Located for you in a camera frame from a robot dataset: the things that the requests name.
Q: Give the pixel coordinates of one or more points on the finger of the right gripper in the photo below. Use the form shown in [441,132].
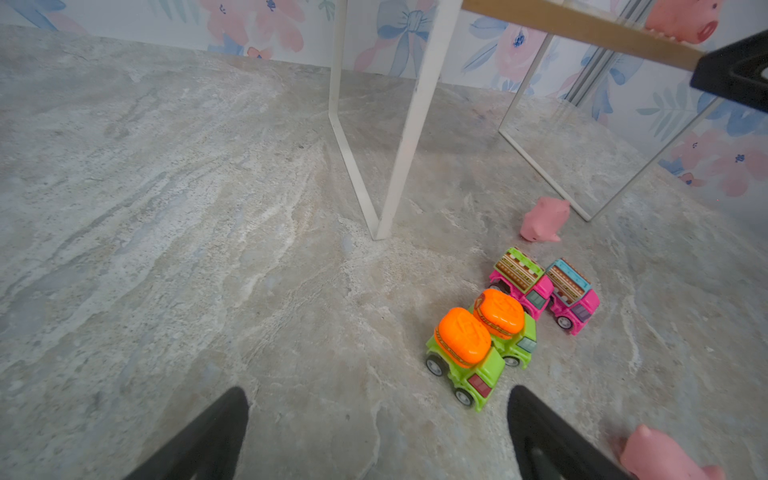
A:
[736,72]

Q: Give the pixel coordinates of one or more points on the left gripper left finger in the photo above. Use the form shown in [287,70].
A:
[207,448]

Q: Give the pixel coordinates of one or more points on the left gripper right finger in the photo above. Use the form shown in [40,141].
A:
[547,447]

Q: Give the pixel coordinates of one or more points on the pink toy pig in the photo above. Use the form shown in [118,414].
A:
[651,454]
[544,221]
[690,21]

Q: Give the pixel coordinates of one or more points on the left green orange toy truck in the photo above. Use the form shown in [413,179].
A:
[461,350]

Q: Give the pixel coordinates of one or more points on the green orange toy truck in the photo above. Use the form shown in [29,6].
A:
[513,331]
[461,350]

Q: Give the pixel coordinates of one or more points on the right green orange toy truck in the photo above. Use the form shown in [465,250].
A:
[513,331]

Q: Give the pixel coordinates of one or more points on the pink truck blue top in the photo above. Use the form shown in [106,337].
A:
[573,300]

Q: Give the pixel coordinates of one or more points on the pink truck green top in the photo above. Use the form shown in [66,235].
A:
[518,276]

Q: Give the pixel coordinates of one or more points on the wooden two-tier white-frame shelf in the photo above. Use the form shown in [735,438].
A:
[568,19]

